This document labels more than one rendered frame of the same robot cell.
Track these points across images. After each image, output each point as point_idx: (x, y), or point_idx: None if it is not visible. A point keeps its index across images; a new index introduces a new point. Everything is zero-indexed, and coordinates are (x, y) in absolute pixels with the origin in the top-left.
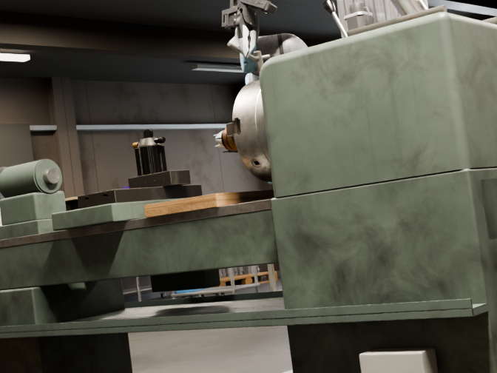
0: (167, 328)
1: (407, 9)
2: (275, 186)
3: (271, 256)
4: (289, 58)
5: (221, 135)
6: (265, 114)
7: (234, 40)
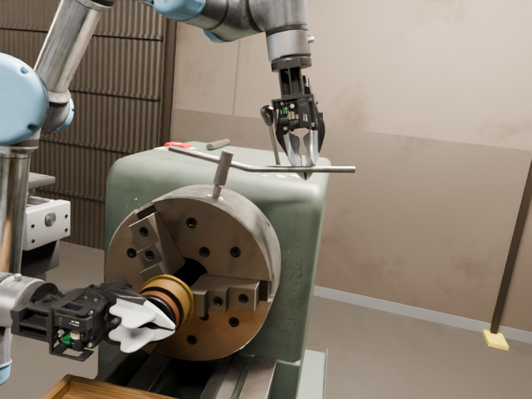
0: None
1: (74, 71)
2: (302, 346)
3: None
4: (325, 188)
5: (173, 317)
6: (314, 260)
7: (313, 151)
